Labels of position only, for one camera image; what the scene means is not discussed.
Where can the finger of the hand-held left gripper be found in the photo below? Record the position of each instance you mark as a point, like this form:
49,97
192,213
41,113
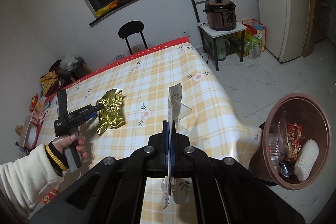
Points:
92,116
96,108

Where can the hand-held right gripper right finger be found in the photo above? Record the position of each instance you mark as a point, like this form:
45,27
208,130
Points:
177,151

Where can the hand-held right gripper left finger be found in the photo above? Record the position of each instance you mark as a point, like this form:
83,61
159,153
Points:
166,150

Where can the gold foil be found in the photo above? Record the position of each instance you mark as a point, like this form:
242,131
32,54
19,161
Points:
110,113

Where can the clear blister package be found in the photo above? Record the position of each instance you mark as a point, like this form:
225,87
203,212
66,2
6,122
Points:
174,106

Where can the clear plastic container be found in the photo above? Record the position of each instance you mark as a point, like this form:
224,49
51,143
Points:
275,146

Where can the blue wrapper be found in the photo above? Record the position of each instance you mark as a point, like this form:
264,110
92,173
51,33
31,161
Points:
284,169

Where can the red wrapper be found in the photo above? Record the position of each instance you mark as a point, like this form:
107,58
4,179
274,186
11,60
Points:
294,130

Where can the brown plastic bin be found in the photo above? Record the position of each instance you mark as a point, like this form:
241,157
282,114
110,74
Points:
296,106

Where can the white foam pad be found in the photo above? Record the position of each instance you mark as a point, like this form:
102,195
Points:
305,161

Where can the person's left forearm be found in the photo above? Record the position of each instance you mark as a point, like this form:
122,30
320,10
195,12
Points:
23,176

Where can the person's left hand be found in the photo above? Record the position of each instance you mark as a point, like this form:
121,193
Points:
67,141

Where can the red snack packet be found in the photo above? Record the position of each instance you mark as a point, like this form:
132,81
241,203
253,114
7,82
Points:
36,103

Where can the dark wooden stool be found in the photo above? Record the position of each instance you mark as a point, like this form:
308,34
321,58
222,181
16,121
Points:
82,70

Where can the yellow printed bag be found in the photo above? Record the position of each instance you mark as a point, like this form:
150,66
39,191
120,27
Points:
50,82

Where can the red white gift box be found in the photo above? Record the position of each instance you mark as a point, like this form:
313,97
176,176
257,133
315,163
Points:
32,132

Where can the dark grey bag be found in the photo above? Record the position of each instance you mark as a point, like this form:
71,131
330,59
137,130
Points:
56,71

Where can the crumpled clear plastic bag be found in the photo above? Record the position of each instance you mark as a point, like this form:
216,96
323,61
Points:
68,62

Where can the orange checked tablecloth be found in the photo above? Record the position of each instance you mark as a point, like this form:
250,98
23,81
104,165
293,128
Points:
157,77

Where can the black stool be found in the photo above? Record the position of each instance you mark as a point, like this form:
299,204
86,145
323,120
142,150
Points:
131,29

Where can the yellow snack packet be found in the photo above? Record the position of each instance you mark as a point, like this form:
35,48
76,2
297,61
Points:
107,7

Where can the green kettle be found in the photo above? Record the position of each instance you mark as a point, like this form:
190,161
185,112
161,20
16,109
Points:
221,49

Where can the colourful shopping bag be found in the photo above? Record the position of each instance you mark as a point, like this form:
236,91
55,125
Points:
253,32

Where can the brown pressure cooker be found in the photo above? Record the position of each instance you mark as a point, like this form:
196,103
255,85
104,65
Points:
220,15

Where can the cream refrigerator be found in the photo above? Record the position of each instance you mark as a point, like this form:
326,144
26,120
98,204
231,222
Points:
291,16

